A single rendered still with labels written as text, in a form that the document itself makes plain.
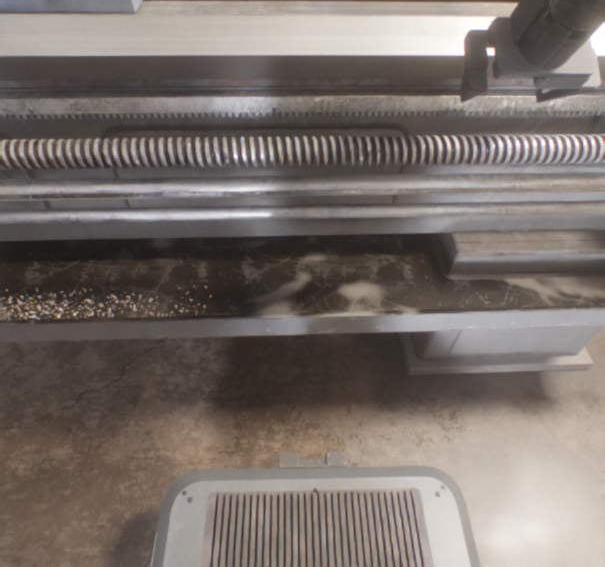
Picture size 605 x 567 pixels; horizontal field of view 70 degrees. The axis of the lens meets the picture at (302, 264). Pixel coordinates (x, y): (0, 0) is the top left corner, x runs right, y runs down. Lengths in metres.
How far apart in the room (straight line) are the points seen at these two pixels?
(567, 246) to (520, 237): 0.09
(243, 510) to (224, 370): 0.47
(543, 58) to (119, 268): 0.77
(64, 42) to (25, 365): 0.94
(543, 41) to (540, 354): 0.95
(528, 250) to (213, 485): 0.71
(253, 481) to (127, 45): 0.69
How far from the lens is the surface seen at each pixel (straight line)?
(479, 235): 0.91
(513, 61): 0.54
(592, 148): 0.74
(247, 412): 1.16
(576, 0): 0.49
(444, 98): 0.68
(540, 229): 0.97
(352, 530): 0.83
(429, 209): 0.72
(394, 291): 0.86
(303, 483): 0.84
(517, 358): 1.32
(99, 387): 1.28
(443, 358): 1.23
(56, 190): 0.72
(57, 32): 0.69
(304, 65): 0.62
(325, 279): 0.86
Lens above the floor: 1.07
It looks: 50 degrees down
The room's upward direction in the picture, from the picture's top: 2 degrees clockwise
